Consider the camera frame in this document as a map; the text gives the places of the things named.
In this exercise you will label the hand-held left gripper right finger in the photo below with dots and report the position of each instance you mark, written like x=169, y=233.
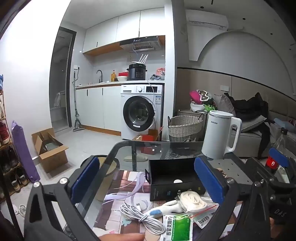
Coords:
x=209, y=182

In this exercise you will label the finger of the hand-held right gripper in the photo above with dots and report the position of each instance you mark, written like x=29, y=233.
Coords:
x=256, y=170
x=278, y=157

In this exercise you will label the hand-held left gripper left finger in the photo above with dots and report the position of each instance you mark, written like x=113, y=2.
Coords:
x=84, y=179

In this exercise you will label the black cardboard box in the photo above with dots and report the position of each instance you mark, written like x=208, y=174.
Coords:
x=161, y=171

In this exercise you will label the green medicine packet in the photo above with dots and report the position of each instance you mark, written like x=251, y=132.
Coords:
x=178, y=229

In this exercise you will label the person's left hand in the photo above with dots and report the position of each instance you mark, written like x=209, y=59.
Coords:
x=122, y=237

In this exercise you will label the clear bottle with red label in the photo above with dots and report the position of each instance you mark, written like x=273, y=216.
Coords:
x=281, y=141

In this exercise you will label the round trash can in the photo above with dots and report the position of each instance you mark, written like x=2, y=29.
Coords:
x=108, y=166

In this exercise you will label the open brown cardboard box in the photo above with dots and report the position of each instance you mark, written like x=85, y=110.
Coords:
x=52, y=157

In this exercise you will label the white electric kettle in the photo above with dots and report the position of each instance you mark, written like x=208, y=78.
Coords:
x=216, y=134

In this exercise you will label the grey slipper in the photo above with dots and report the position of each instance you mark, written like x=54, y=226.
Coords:
x=135, y=158

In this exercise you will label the black jacket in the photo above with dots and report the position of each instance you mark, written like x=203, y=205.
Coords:
x=247, y=106

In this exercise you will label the wicker laundry basket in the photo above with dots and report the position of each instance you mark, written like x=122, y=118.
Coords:
x=185, y=126

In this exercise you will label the purple mat bag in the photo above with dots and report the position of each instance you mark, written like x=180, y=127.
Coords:
x=23, y=153

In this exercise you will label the white shoe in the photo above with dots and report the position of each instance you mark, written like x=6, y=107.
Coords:
x=20, y=209

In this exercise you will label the grey pillow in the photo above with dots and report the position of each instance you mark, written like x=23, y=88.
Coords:
x=226, y=105

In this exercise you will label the white base cabinets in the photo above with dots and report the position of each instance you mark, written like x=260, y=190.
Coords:
x=97, y=106

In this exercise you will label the red box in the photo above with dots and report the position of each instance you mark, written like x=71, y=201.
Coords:
x=148, y=139

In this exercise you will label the mop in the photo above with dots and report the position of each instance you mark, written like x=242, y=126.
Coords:
x=75, y=102

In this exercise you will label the shoe rack with shoes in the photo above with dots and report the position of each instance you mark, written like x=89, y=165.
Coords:
x=5, y=160

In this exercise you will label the white washing machine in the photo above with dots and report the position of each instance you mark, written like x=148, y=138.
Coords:
x=138, y=111

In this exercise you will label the yellow oil bottle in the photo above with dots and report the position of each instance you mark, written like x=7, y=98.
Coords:
x=113, y=77

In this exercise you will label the kitchen faucet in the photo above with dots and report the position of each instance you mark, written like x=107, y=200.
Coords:
x=101, y=74

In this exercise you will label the red and white bowls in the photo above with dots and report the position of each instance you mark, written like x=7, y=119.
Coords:
x=122, y=76

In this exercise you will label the black pressure cooker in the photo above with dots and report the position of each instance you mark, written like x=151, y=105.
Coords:
x=137, y=73

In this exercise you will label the red plastic bag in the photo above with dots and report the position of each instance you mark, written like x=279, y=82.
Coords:
x=160, y=71

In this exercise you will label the white router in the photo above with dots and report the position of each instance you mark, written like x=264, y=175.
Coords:
x=138, y=62

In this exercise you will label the range hood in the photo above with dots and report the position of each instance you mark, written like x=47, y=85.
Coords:
x=141, y=44

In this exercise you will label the white air conditioner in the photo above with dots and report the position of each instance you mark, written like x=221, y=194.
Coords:
x=207, y=18

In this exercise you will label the white wall socket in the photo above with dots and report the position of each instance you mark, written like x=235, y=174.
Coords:
x=224, y=88

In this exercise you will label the white wall cabinets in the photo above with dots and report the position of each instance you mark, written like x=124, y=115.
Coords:
x=124, y=25

